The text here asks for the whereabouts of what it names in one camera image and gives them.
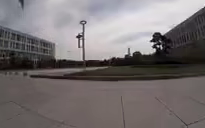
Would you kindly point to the dark line of trees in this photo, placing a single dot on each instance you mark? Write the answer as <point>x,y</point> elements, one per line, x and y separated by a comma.
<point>116,61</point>

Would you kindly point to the grey stone kerb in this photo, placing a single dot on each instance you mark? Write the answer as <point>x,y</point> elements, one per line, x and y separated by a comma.
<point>123,77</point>

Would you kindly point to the tall lamp pole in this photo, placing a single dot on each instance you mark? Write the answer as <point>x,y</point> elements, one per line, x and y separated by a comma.
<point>83,43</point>

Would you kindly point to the grey concrete slab pavement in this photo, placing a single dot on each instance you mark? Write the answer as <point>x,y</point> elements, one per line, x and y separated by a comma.
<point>90,96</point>

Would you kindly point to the grass area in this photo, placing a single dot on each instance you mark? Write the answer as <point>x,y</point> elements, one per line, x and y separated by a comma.
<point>140,70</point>

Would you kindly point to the dark broad tree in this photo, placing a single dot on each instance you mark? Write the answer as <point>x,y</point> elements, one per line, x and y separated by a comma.
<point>161,41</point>

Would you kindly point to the white multi-storey building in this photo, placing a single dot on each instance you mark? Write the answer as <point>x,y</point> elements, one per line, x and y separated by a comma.
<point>16,43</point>

